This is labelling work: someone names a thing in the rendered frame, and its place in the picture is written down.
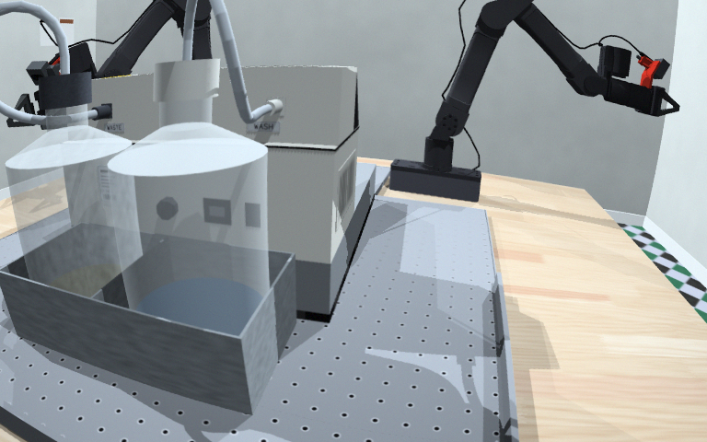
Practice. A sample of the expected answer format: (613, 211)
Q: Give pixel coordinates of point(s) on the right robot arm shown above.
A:
(127, 53)

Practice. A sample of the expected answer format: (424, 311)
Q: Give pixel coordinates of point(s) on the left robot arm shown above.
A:
(490, 26)

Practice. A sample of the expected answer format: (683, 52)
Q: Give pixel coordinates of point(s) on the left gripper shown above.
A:
(645, 98)

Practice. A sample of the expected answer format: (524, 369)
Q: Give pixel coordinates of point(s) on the grey flexible hose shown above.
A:
(231, 55)

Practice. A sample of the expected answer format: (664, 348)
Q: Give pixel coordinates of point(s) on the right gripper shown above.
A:
(24, 101)

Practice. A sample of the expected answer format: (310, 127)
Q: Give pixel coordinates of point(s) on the white flexible hose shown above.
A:
(54, 25)

